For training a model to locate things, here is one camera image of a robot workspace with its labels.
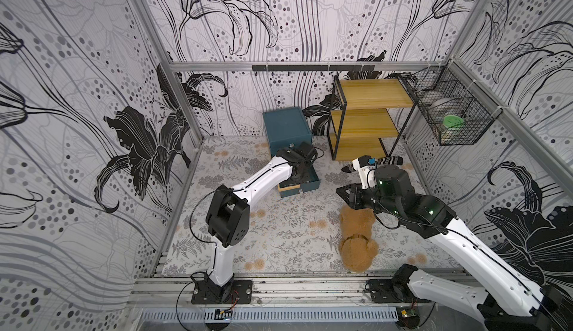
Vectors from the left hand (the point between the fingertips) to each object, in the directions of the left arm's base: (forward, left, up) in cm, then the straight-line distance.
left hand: (300, 182), depth 88 cm
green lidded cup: (+14, -54, +23) cm, 60 cm away
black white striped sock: (+20, -47, -9) cm, 51 cm away
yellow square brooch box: (-2, +5, +1) cm, 6 cm away
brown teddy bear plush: (-25, -19, 0) cm, 31 cm away
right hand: (-13, -12, +17) cm, 24 cm away
